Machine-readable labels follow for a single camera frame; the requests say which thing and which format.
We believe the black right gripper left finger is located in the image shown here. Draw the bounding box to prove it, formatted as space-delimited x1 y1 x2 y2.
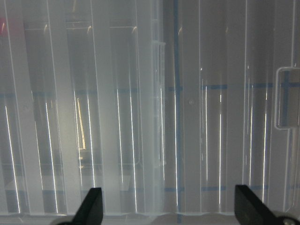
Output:
72 187 104 225

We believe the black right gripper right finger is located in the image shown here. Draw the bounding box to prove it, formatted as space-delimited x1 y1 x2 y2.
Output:
235 185 278 225

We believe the clear plastic box lid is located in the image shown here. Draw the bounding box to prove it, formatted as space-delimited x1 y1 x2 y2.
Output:
0 0 300 225

